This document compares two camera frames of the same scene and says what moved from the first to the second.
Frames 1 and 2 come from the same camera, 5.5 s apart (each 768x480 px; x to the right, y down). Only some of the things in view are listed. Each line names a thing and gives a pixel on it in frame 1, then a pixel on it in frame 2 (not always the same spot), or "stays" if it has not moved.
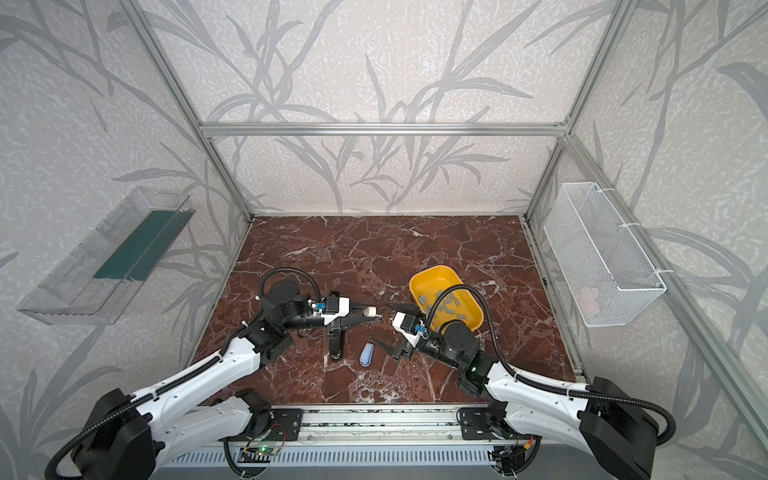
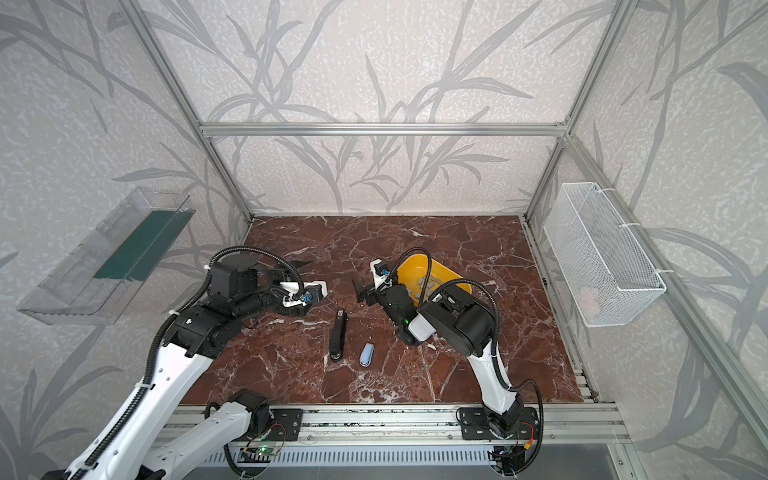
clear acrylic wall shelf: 93,285 stays
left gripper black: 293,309 → 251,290
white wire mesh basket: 608,275 stays
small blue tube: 367,355 stays
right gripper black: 404,341 → 380,293
